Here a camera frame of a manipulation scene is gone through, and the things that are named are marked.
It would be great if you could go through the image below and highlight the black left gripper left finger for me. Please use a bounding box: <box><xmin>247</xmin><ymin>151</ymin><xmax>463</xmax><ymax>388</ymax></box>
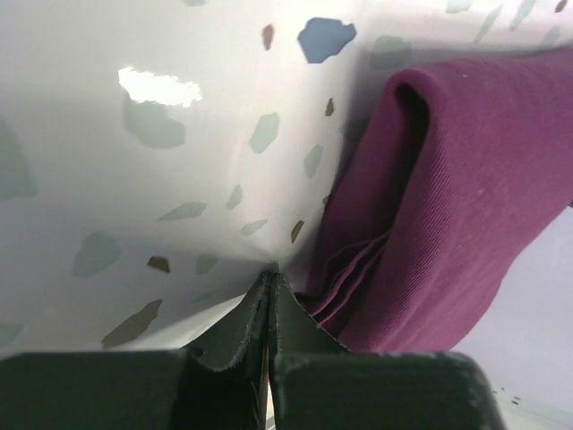
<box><xmin>1</xmin><ymin>273</ymin><xmax>271</xmax><ymax>429</ymax></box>

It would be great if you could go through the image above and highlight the purple cloth mat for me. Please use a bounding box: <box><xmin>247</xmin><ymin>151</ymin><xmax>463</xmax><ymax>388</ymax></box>
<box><xmin>299</xmin><ymin>49</ymin><xmax>572</xmax><ymax>352</ymax></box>

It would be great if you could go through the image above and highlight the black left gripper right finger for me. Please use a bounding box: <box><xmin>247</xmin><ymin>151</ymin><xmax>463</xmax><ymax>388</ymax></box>
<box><xmin>269</xmin><ymin>274</ymin><xmax>501</xmax><ymax>430</ymax></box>

